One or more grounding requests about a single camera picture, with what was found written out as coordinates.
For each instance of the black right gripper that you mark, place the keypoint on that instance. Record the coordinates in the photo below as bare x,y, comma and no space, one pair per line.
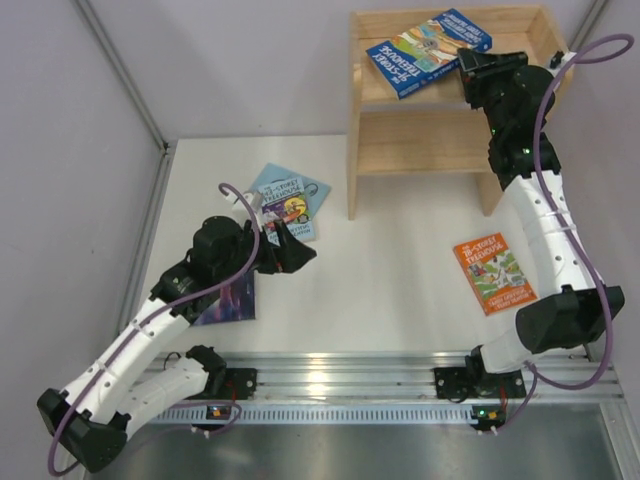
493,73

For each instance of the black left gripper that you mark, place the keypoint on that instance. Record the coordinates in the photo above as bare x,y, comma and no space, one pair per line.
278,250

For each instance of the blue 91-storey treehouse book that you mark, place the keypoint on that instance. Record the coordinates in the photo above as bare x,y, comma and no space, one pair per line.
417,57

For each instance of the orange 78-storey treehouse book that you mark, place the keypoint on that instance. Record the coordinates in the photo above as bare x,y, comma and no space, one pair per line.
494,274

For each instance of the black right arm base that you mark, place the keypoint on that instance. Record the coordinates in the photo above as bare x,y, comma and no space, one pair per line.
453,384

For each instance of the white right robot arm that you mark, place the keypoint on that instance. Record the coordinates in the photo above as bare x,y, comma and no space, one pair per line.
574,307

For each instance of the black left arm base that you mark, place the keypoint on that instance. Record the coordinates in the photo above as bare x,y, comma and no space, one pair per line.
238,384

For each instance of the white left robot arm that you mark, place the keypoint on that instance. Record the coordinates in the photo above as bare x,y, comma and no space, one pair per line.
95,415

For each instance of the light blue 143-storey treehouse book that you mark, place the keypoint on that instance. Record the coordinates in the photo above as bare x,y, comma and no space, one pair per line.
286,200

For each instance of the light blue thin booklet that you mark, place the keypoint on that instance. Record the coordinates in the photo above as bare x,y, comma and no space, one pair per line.
315,190

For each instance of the purple galaxy cover book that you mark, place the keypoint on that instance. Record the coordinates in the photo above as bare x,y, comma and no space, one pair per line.
236,303

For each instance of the wooden two-tier shelf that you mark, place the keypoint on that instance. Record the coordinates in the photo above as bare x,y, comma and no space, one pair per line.
433,130

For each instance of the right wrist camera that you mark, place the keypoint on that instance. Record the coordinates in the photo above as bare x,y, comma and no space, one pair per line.
556,61

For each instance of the aluminium mounting rail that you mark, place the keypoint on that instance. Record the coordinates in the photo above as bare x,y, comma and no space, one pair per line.
390,389

